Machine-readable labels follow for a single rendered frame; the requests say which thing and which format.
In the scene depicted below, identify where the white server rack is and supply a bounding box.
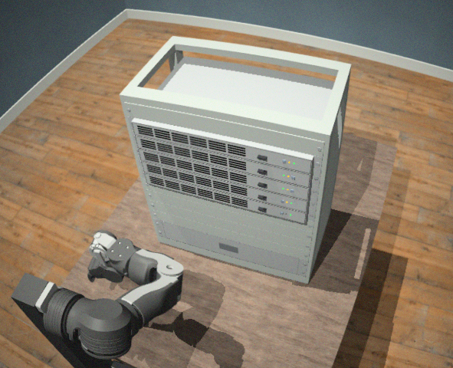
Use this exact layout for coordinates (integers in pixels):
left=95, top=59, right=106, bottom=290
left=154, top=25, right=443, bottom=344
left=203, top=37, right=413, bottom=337
left=120, top=36, right=351, bottom=284

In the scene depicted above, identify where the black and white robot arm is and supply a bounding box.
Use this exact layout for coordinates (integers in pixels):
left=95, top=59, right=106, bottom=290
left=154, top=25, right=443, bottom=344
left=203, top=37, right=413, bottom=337
left=35, top=230, right=183, bottom=360

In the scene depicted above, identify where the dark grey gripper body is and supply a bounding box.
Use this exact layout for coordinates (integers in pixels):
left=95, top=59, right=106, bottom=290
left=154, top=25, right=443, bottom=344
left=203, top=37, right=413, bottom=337
left=88, top=249, right=124, bottom=283

